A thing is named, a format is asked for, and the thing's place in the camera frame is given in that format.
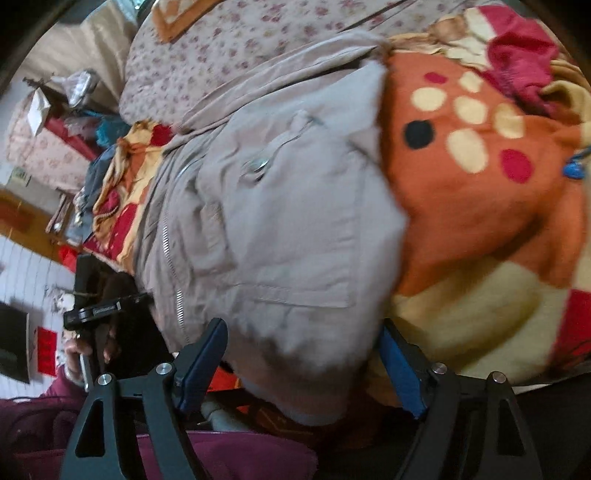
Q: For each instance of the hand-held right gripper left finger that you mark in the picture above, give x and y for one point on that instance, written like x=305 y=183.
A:
x=203 y=364

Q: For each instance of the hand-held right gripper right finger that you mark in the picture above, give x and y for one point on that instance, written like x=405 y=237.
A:
x=401 y=374

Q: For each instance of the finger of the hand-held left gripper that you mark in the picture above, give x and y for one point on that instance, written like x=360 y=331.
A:
x=101 y=310

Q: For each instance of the beige zip jacket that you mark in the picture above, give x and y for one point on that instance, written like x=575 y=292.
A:
x=286 y=221

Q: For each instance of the person's left forearm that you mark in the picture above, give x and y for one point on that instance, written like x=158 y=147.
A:
x=41 y=397

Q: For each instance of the person's left hand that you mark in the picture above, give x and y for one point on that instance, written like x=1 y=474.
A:
x=71 y=353

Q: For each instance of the grey tube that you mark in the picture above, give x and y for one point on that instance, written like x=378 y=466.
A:
x=217 y=415

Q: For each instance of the wooden furniture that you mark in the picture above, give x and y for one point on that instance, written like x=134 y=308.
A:
x=18 y=212

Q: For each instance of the black flat object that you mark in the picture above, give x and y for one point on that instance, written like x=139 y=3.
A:
x=11 y=341

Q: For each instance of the person's maroon clothing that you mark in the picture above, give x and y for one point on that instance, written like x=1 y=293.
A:
x=240 y=457

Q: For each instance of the blue striped cloth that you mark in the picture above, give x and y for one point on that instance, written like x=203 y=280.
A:
x=99 y=175

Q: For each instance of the pink floral pillow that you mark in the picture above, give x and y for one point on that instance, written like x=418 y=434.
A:
x=46 y=157

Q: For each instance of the blue plastic bag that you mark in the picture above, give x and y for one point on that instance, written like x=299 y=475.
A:
x=111 y=129

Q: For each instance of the red fabric item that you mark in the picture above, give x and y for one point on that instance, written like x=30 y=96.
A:
x=60 y=129

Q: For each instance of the white paper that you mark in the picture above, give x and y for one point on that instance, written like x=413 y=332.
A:
x=38 y=115

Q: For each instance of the orange red cream blanket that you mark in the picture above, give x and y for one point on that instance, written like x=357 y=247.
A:
x=461 y=207

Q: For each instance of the clear plastic bag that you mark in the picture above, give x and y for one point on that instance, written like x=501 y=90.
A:
x=78 y=87

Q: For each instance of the beige curtain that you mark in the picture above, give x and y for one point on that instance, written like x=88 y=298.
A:
x=78 y=46

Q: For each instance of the floral bed quilt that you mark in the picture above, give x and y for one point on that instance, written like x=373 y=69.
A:
x=221 y=64

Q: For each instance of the orange bordered cloth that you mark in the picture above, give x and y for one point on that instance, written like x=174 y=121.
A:
x=168 y=23

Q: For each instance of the small blue object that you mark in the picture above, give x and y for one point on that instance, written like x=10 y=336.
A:
x=574 y=170

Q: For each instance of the crimson cloth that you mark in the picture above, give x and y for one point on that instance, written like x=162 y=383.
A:
x=517 y=50

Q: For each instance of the red wall paper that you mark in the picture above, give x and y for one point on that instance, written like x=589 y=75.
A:
x=46 y=350

